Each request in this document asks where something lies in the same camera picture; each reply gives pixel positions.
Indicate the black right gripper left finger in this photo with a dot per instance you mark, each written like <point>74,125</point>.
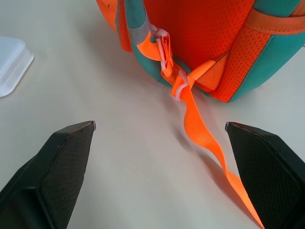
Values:
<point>57,176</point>

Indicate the orange and teal backpack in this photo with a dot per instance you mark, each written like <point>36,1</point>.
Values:
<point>202,47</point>

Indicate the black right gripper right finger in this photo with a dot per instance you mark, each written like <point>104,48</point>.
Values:
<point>271,176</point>

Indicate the clear plastic container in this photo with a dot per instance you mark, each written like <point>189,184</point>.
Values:
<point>12,65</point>

